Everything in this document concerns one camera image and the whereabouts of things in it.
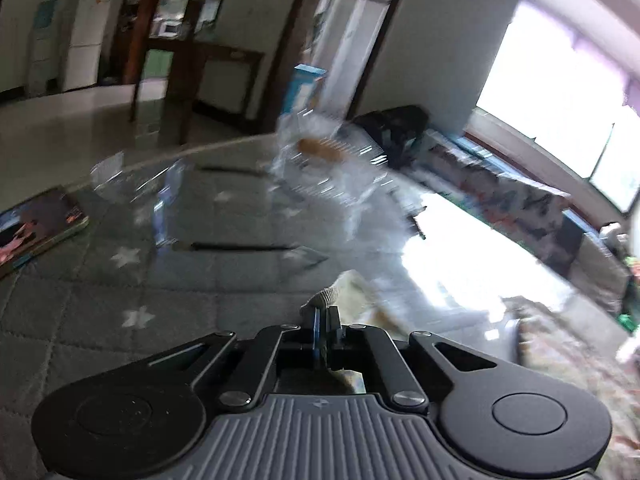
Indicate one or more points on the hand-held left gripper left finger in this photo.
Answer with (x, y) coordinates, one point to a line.
(316, 332)

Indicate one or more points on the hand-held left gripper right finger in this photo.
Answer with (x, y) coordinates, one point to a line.
(332, 332)

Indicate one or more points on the clear plastic box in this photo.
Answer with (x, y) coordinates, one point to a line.
(325, 175)

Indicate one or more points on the brown oblong object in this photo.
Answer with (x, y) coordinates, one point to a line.
(320, 149)

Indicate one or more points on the butterfly print pillow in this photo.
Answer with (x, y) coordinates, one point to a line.
(530, 207)
(460, 175)

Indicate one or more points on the black bag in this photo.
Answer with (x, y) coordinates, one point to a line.
(395, 130)

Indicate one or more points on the clear plastic tray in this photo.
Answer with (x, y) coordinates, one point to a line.
(145, 195)

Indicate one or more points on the blue box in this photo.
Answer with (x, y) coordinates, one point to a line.
(302, 90)

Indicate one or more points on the teal sofa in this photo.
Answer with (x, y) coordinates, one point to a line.
(570, 240)

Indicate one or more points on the low wooden sideboard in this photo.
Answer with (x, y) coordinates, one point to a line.
(210, 80)

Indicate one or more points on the grey cushion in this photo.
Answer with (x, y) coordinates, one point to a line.
(600, 270)

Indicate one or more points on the white plush toy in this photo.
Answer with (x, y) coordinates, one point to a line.
(611, 230)

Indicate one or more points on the picture book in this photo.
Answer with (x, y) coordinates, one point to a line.
(35, 225)

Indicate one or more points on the wooden display cabinet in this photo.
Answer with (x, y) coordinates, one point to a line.
(145, 10)

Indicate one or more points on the white refrigerator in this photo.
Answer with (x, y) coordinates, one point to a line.
(90, 40)

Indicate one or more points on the water dispenser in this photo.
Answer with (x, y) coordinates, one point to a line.
(42, 50)

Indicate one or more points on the wooden door frame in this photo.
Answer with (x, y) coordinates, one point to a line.
(285, 35)

